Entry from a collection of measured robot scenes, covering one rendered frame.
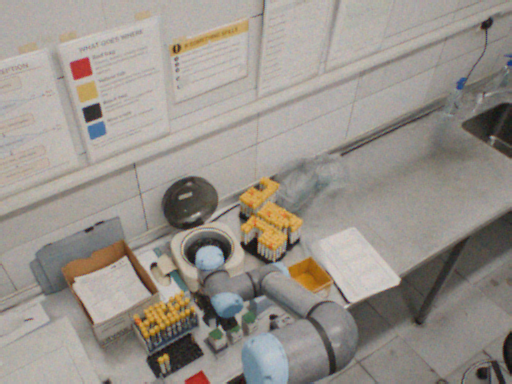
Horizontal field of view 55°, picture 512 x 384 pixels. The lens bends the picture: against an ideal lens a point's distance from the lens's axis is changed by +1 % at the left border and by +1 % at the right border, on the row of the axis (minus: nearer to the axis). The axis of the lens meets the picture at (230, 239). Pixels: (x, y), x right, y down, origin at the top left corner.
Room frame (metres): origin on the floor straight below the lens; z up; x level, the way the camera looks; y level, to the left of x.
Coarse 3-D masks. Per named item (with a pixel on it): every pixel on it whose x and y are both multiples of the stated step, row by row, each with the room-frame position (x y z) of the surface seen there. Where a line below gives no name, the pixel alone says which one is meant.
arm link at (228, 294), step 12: (216, 276) 0.75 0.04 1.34; (228, 276) 0.76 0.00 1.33; (240, 276) 0.76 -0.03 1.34; (216, 288) 0.72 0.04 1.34; (228, 288) 0.72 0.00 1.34; (240, 288) 0.72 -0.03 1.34; (252, 288) 0.72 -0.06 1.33; (216, 300) 0.69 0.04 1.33; (228, 300) 0.68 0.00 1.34; (240, 300) 0.69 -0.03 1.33; (228, 312) 0.67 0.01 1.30
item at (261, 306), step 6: (252, 300) 0.93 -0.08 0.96; (258, 300) 0.92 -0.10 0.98; (264, 300) 0.93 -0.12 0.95; (252, 306) 0.92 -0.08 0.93; (258, 306) 0.91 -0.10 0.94; (264, 306) 0.93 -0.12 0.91; (270, 306) 0.95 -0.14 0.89; (276, 306) 0.95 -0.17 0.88; (258, 312) 0.91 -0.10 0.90; (264, 312) 0.93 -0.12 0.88; (258, 318) 0.90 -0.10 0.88
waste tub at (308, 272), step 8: (296, 264) 1.07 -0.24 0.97; (304, 264) 1.09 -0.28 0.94; (312, 264) 1.09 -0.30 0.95; (296, 272) 1.08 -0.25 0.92; (304, 272) 1.10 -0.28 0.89; (312, 272) 1.09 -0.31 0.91; (320, 272) 1.05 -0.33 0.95; (296, 280) 1.07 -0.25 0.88; (304, 280) 1.07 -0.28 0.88; (312, 280) 1.07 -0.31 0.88; (320, 280) 1.04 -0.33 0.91; (328, 280) 1.01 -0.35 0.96; (312, 288) 1.03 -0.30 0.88; (320, 288) 0.97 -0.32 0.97; (328, 288) 0.99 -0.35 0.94; (320, 296) 0.98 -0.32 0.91
